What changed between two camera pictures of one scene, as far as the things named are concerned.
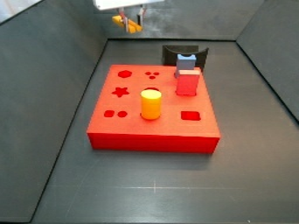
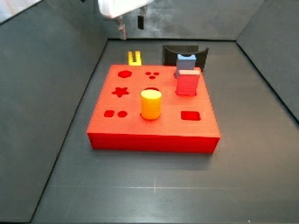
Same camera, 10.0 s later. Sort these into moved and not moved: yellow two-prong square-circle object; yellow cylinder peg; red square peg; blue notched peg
Moved: yellow two-prong square-circle object
Not moved: red square peg; blue notched peg; yellow cylinder peg
